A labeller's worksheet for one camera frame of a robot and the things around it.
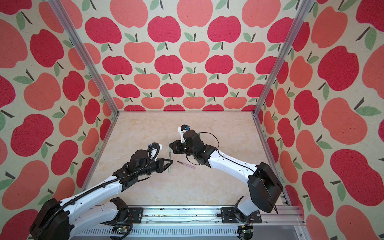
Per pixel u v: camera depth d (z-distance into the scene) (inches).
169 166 30.2
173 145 30.5
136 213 29.5
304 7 27.2
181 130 28.8
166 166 29.5
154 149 28.5
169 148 30.7
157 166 27.6
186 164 36.0
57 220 15.8
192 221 28.9
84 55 34.1
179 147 27.5
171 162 30.6
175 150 27.1
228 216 28.8
